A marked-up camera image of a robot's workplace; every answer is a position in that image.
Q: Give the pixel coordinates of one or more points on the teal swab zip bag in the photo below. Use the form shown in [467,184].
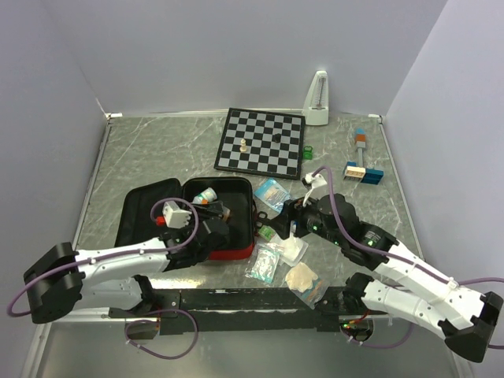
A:
[263,263]

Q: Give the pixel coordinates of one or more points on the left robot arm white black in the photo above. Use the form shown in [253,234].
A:
[65,279]

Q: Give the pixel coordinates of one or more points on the green small box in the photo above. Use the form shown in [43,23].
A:
[266,232]

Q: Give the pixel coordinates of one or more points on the white medicine bottle green label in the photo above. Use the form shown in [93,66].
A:
[205,197]

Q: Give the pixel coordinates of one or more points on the blue white brick block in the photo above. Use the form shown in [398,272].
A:
[362,175]

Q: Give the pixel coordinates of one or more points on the black red medicine kit case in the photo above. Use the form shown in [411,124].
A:
[149,211]

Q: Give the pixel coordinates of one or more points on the brown medicine bottle orange label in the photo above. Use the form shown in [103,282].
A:
[226,214]

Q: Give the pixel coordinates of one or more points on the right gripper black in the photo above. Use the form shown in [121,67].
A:
[293,209]

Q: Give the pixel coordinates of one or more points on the black white chessboard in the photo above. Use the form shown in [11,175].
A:
[264,157]

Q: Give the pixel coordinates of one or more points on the white gauze pad bag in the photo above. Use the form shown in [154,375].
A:
[292,249]

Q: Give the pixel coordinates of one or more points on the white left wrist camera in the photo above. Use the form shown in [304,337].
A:
[173,216]

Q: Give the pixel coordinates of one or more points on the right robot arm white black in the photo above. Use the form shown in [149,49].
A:
[465,319]

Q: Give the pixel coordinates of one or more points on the beige gloves plastic bag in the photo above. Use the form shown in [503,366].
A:
[306,284]

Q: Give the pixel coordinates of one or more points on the white metronome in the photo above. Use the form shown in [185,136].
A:
[316,105]

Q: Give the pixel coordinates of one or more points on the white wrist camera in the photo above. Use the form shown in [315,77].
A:
[173,216]
[316,186]

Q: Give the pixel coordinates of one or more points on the blue white gauze packet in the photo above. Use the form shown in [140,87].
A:
[272,194]

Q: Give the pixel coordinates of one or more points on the blue orange grey brick stick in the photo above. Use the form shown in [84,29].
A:
[360,145]

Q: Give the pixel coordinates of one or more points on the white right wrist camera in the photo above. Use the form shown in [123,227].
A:
[316,186]

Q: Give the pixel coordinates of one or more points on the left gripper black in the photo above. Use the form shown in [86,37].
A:
[207,210]

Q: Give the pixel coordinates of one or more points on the white chess pawn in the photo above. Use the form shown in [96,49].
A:
[243,146]

